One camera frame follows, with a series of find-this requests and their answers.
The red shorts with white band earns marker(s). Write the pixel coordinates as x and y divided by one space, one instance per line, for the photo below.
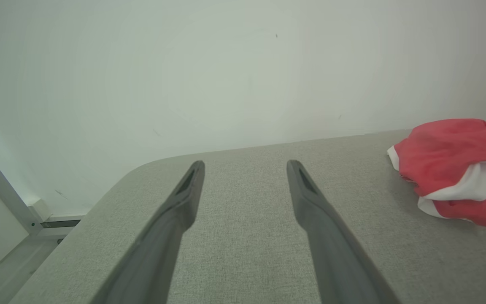
449 147

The grey metal frame bar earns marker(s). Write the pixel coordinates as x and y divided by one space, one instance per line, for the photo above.
9 194

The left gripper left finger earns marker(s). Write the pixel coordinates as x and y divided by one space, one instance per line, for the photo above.
154 261

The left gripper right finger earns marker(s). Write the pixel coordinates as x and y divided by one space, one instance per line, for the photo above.
340 261

